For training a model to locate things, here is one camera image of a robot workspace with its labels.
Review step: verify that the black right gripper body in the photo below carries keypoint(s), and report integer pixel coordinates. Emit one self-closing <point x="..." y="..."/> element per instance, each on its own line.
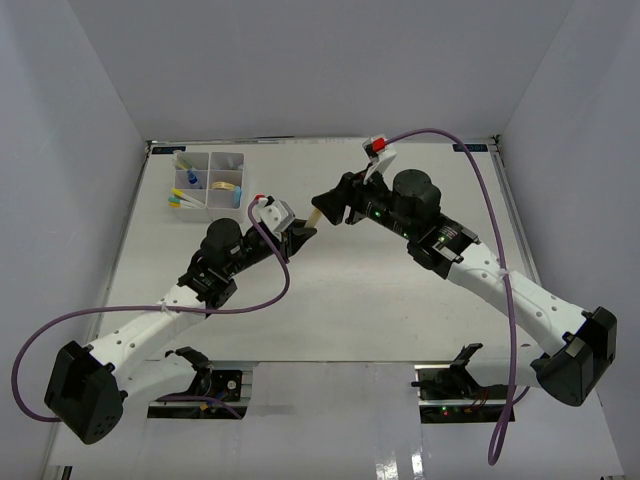
<point x="371" y="201"/>

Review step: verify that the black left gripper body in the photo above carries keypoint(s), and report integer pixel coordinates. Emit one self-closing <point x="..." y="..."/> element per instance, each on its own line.
<point x="256" y="249"/>

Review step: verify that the yellow highlighter body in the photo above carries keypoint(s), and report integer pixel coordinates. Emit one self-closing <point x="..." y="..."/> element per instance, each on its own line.
<point x="313" y="219"/>

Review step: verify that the yellow masking tape roll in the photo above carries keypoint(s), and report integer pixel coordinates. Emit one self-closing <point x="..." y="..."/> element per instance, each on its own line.
<point x="222" y="185"/>

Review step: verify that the white marker orange cap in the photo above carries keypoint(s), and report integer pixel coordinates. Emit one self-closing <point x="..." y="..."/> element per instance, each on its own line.
<point x="175" y="202"/>

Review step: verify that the blue cap spray bottle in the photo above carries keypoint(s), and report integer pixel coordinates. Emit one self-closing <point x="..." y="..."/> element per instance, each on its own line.
<point x="193" y="179"/>

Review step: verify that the white marker yellow cap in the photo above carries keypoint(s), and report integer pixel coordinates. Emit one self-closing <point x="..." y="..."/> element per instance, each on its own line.
<point x="186" y="197"/>

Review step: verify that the thin yellow highlighter pen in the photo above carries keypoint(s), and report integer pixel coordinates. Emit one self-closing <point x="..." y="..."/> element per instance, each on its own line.
<point x="180" y="162"/>

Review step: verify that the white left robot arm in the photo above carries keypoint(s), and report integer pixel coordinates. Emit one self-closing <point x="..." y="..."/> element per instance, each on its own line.
<point x="90" y="384"/>

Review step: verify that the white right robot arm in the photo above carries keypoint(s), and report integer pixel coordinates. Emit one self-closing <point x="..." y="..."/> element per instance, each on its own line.
<point x="572" y="347"/>

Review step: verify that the white right organizer box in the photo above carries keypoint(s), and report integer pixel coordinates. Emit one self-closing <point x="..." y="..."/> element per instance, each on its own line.
<point x="220" y="203"/>

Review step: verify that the white organizer box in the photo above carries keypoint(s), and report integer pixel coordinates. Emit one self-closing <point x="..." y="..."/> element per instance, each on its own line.
<point x="220" y="203"/>
<point x="200" y="163"/>

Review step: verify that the white left organizer box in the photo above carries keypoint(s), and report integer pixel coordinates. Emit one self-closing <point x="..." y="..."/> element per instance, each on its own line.
<point x="200" y="163"/>

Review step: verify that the black table logo label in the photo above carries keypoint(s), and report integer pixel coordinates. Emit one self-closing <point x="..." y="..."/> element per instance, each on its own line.
<point x="470" y="147"/>
<point x="167" y="150"/>

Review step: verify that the black left table logo label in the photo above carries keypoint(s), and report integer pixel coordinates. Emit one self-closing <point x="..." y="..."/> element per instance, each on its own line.
<point x="167" y="150"/>

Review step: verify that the white front cover panel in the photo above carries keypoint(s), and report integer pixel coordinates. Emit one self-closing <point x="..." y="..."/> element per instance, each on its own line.
<point x="345" y="421"/>

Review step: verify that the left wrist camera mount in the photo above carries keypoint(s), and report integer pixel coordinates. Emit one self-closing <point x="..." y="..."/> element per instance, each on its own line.
<point x="276" y="215"/>

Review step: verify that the aluminium table edge rail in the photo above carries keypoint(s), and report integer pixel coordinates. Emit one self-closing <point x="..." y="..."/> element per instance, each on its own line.
<point x="520" y="235"/>

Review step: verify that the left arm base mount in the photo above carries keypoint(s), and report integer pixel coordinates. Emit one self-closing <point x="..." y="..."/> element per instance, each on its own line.
<point x="213" y="393"/>

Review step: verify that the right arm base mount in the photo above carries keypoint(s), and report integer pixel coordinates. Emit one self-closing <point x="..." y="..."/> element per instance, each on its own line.
<point x="447" y="393"/>

